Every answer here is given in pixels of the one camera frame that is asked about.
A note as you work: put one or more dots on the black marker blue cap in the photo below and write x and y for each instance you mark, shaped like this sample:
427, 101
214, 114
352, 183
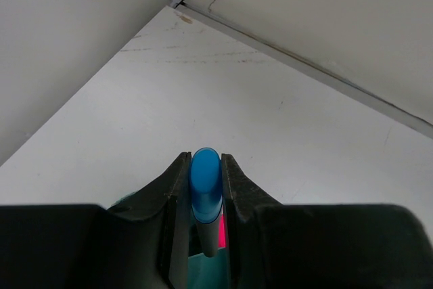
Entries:
206, 193

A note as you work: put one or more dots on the black marker pink cap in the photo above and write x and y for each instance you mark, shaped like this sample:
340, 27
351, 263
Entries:
221, 238

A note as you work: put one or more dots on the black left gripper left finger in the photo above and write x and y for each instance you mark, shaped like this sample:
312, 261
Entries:
151, 238

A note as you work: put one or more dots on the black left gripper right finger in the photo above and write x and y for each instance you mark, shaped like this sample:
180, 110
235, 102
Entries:
241, 198

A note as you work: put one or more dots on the teal round desk organizer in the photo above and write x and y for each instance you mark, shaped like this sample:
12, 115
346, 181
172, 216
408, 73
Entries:
202, 271

